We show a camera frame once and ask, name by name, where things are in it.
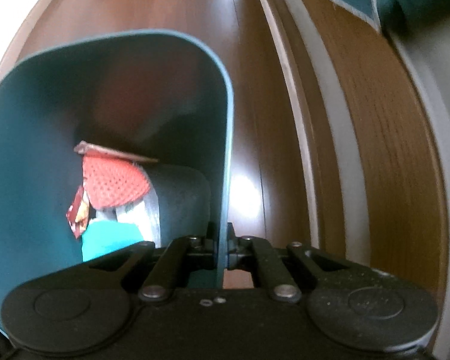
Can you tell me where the teal plastic bin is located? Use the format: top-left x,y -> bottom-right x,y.
0,29 -> 236,342

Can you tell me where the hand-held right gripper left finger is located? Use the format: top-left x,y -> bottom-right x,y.
85,223 -> 217,303

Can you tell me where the grey white printed plastic bag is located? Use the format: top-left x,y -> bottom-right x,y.
127,169 -> 164,249

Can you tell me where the red snack wrapper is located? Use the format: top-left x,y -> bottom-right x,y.
66,185 -> 90,239

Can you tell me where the teal foam sheet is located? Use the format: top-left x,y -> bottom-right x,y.
81,220 -> 144,263

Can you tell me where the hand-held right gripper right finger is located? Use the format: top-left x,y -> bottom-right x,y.
226,223 -> 357,303

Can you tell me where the wood-grain furniture panel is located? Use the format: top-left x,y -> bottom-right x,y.
281,0 -> 450,293

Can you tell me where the orange foam fruit net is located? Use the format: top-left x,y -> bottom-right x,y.
82,155 -> 151,209

